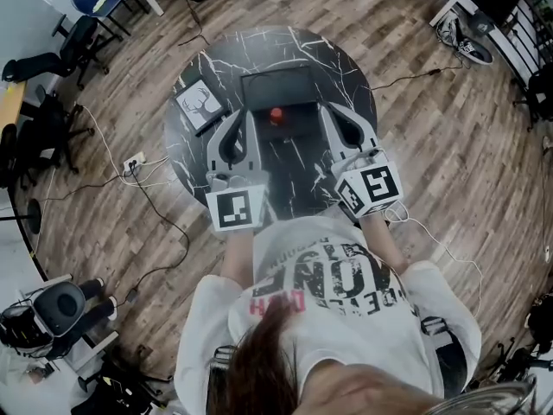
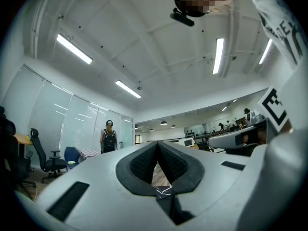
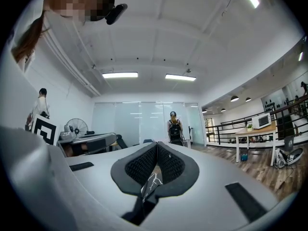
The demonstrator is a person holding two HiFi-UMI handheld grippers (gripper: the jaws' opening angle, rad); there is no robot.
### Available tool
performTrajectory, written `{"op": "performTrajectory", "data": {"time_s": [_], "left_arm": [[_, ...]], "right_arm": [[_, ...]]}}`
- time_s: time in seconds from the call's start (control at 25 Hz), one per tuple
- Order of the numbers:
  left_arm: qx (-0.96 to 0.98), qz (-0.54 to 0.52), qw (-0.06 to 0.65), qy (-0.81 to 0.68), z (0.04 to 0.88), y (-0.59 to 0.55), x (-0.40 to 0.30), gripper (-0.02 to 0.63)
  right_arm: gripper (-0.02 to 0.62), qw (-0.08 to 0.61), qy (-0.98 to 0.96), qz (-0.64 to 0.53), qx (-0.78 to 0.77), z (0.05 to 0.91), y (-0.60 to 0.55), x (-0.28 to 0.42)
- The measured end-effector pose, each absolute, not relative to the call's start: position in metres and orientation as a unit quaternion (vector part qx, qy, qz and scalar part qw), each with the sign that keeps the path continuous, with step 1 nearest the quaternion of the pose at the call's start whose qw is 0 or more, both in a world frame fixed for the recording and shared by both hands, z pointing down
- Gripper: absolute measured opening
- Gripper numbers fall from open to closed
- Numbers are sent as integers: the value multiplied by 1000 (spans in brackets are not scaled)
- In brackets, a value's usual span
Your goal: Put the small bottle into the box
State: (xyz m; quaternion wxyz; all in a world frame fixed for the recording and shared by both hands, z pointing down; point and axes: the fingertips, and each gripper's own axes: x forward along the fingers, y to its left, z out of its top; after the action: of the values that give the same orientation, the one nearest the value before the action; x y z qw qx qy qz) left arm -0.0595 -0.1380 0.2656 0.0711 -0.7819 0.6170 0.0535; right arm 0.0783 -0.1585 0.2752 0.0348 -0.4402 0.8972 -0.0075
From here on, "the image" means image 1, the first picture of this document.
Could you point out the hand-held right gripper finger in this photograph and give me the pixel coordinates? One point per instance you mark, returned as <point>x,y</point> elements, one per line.
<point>329,132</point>
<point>360,128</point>

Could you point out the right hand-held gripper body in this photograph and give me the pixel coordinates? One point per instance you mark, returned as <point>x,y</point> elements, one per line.
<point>376,186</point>

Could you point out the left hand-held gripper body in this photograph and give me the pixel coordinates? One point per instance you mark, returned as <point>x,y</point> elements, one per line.
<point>235,208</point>

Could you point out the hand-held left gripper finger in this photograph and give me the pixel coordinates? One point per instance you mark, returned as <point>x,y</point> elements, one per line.
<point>216,143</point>
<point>253,141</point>

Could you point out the small red-capped bottle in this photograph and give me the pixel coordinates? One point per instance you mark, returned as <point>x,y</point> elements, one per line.
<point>276,115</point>

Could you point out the black box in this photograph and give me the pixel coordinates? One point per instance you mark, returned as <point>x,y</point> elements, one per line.
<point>281,89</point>

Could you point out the person's right forearm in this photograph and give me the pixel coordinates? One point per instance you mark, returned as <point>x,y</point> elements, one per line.
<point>382,242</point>

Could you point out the person's left forearm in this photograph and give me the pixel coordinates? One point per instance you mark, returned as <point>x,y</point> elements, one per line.
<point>238,257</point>

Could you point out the black framed deer picture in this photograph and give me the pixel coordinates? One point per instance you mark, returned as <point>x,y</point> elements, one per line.
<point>200,105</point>

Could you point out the white power strip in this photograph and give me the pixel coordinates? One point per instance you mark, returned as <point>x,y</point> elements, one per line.
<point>134,162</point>

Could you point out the white printed shirt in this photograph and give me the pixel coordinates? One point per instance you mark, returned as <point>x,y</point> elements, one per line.
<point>328,301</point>

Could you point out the grey sneaker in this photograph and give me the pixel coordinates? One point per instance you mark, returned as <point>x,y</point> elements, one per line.
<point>468,43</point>

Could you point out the black mesh office chair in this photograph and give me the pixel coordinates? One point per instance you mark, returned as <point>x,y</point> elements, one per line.
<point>41,136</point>

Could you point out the black swivel chair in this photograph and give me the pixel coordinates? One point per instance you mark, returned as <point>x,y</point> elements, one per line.
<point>538,95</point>

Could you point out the black round stand base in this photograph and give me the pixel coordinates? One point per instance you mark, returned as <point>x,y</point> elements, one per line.
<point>34,215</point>

